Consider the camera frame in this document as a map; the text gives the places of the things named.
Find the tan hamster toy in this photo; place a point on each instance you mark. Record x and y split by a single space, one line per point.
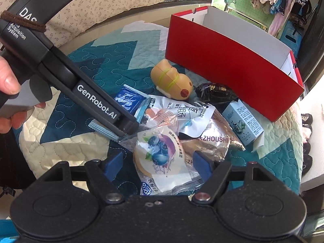
169 78

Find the cyan plastic object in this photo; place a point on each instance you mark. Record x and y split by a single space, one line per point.
6 229

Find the teal patchwork quilt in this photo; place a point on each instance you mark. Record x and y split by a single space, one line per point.
76 63

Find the dark sliding door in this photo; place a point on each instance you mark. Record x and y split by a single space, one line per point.
313 43

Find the blueberry pastry packet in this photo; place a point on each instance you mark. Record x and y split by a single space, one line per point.
157 154

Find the pink white cloth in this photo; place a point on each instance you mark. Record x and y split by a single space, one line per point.
305 131

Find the white snack pouch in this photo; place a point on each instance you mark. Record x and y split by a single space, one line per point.
182 114

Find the brown hiking shoe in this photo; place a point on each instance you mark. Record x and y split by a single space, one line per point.
306 118

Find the red cardboard box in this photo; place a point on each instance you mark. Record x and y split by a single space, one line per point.
227 63

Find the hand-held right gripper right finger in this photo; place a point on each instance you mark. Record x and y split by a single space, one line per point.
202 165

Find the silver brown snack packet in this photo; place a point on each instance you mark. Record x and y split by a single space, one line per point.
212 144

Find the person's left hand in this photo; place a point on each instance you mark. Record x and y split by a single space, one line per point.
10 81

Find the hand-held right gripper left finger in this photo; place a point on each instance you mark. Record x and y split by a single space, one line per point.
115 161

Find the stack of blue stools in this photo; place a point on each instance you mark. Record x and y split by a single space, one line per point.
291 36

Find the light blue serrated packet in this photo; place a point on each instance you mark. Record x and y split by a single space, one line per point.
101 129

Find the metal drying rack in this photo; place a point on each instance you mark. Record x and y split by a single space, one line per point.
265 26

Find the pink hanging garment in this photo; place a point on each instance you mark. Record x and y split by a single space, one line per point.
278 22

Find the dark snack packet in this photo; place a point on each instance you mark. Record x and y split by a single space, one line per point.
215 92

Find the black hanging garment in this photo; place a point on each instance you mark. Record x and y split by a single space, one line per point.
302 3

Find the light blue small carton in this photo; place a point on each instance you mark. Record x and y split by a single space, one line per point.
243 121

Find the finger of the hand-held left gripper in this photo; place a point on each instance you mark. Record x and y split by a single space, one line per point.
126 127

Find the black sneaker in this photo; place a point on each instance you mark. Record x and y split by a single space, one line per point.
308 163
307 147

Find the brown hair band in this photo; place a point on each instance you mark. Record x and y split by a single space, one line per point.
24 22

